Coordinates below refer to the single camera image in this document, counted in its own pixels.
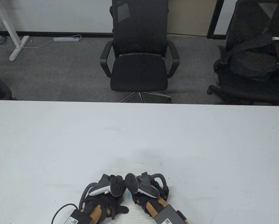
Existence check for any person's right hand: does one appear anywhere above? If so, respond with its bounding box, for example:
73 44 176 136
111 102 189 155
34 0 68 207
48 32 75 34
125 183 170 208

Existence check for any person's left hand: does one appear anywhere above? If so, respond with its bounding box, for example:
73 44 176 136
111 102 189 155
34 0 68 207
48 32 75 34
83 175 130 221

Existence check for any white lined paper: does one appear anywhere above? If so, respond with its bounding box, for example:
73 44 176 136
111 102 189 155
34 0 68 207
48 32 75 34
110 165 159 224

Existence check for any person's right forearm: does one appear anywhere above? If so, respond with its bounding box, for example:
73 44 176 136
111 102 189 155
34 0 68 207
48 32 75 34
145 197 167 215

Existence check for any person's left forearm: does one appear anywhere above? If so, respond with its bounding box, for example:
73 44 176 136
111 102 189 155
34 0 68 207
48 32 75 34
80 204 102 222

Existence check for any grey white handheld controller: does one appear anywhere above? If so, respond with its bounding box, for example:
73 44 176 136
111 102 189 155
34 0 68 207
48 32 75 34
79 174 126 208
125 172 166 199

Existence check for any black mesh office chair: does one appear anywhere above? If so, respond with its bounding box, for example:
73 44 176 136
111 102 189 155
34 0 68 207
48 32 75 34
100 0 180 103

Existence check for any black fabric office chair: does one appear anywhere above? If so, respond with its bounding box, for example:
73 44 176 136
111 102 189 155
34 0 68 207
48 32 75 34
207 0 279 105

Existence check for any white power strip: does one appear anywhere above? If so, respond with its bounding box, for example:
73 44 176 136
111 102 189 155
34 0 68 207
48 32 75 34
53 35 82 42

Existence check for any black backpack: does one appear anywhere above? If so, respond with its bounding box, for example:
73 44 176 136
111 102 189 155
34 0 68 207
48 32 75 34
218 33 279 82

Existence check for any beige door panel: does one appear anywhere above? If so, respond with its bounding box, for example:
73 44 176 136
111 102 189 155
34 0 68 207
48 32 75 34
169 0 217 37

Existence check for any white desk leg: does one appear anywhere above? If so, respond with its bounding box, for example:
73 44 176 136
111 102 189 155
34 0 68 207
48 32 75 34
0 0 30 61

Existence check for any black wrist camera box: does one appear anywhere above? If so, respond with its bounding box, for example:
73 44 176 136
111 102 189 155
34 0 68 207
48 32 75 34
64 209 93 224
154 204 187 224

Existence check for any black braided cable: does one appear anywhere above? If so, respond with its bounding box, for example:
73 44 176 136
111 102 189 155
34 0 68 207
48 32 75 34
51 203 80 224

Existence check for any white power cable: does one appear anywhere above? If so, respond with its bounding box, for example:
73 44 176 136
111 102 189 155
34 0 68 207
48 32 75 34
19 39 55 49

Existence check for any black door frame post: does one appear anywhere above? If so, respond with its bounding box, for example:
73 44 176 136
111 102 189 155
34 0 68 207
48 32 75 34
207 0 225 39

